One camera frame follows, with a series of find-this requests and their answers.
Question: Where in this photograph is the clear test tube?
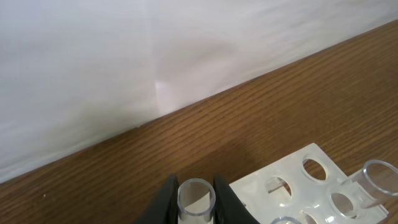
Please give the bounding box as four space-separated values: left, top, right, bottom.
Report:
269 216 303 224
341 159 398 209
176 177 217 224

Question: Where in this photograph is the white test tube rack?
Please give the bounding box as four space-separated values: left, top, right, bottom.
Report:
229 142 389 224

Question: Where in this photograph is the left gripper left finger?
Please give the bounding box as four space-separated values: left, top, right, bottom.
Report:
133 173 180 224

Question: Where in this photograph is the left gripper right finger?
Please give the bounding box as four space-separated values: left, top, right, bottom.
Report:
213 175 261 224

